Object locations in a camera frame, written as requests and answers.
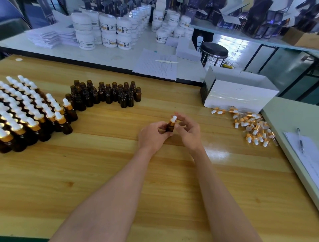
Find person's right hand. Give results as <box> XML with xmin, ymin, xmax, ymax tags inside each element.
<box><xmin>174</xmin><ymin>112</ymin><xmax>205</xmax><ymax>153</ymax></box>

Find person's left hand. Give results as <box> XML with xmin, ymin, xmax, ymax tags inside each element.
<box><xmin>138</xmin><ymin>121</ymin><xmax>174</xmax><ymax>156</ymax></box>

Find amber dropper bottle white bulb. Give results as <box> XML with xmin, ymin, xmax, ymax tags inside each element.
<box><xmin>166</xmin><ymin>115</ymin><xmax>178</xmax><ymax>134</ymax></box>

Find person's right forearm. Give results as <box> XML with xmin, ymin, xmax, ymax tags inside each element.
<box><xmin>191</xmin><ymin>147</ymin><xmax>263</xmax><ymax>242</ymax></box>

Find person's left forearm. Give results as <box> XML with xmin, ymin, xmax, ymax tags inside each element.
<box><xmin>49</xmin><ymin>147</ymin><xmax>155</xmax><ymax>242</ymax></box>

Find lined paper sheet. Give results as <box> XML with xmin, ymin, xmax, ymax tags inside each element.
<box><xmin>132</xmin><ymin>48</ymin><xmax>179</xmax><ymax>82</ymax></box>

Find white cardboard box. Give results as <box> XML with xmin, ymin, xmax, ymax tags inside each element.
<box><xmin>199</xmin><ymin>66</ymin><xmax>280</xmax><ymax>114</ymax></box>

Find pile of gold dropper caps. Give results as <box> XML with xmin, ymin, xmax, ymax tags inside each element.
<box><xmin>211</xmin><ymin>106</ymin><xmax>279</xmax><ymax>148</ymax></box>

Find group of open amber vials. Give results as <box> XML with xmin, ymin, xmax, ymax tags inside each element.
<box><xmin>65</xmin><ymin>79</ymin><xmax>142</xmax><ymax>112</ymax></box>

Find flat white carton stack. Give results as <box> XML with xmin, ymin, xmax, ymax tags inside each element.
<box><xmin>175</xmin><ymin>37</ymin><xmax>202</xmax><ymax>62</ymax></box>

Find black round stool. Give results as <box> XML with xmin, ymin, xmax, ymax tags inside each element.
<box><xmin>199</xmin><ymin>42</ymin><xmax>229</xmax><ymax>68</ymax></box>

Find cluster of small white tubs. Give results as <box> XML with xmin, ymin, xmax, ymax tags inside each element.
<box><xmin>151</xmin><ymin>9</ymin><xmax>194</xmax><ymax>44</ymax></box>

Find stack of large white jars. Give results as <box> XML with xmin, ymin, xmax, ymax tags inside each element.
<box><xmin>71</xmin><ymin>4</ymin><xmax>152</xmax><ymax>51</ymax></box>

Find silver ballpoint pen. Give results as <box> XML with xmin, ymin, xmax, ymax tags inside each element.
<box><xmin>297</xmin><ymin>128</ymin><xmax>305</xmax><ymax>153</ymax></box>

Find white paper sheets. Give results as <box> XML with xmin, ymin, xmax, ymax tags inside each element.
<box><xmin>284</xmin><ymin>131</ymin><xmax>319</xmax><ymax>190</ymax></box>

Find row of dark upright cartons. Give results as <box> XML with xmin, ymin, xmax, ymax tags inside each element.
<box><xmin>82</xmin><ymin>0</ymin><xmax>155</xmax><ymax>16</ymax></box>

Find pile of dark packaging boxes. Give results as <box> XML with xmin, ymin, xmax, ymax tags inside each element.
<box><xmin>186</xmin><ymin>0</ymin><xmax>319</xmax><ymax>40</ymax></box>

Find group of capped amber bottles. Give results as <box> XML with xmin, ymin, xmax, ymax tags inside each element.
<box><xmin>0</xmin><ymin>75</ymin><xmax>79</xmax><ymax>154</ymax></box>

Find brown cardboard box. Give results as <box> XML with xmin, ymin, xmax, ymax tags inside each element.
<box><xmin>281</xmin><ymin>27</ymin><xmax>319</xmax><ymax>49</ymax></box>

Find stacks of white leaflets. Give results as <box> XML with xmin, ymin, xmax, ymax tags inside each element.
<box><xmin>25</xmin><ymin>23</ymin><xmax>79</xmax><ymax>49</ymax></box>

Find blue chair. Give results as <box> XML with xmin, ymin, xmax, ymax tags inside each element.
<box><xmin>0</xmin><ymin>0</ymin><xmax>33</xmax><ymax>41</ymax></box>

